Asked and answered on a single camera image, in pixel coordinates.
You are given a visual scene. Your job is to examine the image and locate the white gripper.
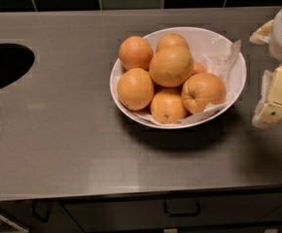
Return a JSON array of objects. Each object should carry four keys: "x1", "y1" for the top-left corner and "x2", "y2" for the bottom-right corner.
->
[{"x1": 249, "y1": 9, "x2": 282, "y2": 128}]

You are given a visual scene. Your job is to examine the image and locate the large orange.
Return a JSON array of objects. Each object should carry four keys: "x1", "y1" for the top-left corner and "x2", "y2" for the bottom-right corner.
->
[{"x1": 149, "y1": 46, "x2": 194, "y2": 87}]

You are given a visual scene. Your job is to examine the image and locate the small hidden orange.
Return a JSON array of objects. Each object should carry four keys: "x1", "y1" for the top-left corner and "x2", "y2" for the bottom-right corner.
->
[{"x1": 192, "y1": 61, "x2": 207, "y2": 75}]

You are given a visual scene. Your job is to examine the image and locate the white paper liner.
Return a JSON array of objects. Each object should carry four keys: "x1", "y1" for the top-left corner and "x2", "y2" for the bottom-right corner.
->
[{"x1": 132, "y1": 41, "x2": 246, "y2": 129}]

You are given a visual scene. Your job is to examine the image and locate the orange front right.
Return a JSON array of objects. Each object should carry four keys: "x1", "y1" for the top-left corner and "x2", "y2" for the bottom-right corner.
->
[{"x1": 181, "y1": 73, "x2": 227, "y2": 115}]

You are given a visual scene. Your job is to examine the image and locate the orange back top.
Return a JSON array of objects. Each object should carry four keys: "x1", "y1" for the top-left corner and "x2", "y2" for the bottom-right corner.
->
[{"x1": 156, "y1": 33, "x2": 190, "y2": 51}]

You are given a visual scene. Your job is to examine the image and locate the orange front centre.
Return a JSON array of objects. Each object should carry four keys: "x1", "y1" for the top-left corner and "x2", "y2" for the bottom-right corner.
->
[{"x1": 150, "y1": 88, "x2": 188, "y2": 124}]

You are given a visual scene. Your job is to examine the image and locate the orange top left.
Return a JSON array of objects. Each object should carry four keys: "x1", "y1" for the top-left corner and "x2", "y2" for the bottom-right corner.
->
[{"x1": 119, "y1": 36, "x2": 154, "y2": 70}]

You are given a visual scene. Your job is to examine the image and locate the orange front left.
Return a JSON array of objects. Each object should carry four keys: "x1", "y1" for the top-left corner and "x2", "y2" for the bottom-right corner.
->
[{"x1": 117, "y1": 68, "x2": 155, "y2": 111}]

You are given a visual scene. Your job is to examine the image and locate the dark drawer front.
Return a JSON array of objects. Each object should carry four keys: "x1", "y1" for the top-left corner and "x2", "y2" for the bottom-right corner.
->
[{"x1": 64, "y1": 193, "x2": 282, "y2": 232}]

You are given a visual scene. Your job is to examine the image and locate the black round object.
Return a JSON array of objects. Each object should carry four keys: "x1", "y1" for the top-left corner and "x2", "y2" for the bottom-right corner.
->
[{"x1": 0, "y1": 43, "x2": 35, "y2": 89}]

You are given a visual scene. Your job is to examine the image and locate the black drawer handle centre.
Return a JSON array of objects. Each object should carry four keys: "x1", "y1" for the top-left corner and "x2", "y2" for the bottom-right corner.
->
[{"x1": 163, "y1": 199, "x2": 201, "y2": 217}]

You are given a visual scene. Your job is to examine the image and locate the black drawer handle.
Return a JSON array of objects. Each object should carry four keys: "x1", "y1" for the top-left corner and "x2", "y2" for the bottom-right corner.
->
[
  {"x1": 31, "y1": 201, "x2": 51, "y2": 223},
  {"x1": 163, "y1": 199, "x2": 201, "y2": 217}
]

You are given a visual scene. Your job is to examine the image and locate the black drawer handle left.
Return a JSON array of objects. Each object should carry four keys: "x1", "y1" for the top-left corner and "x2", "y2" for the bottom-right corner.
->
[{"x1": 31, "y1": 201, "x2": 51, "y2": 223}]

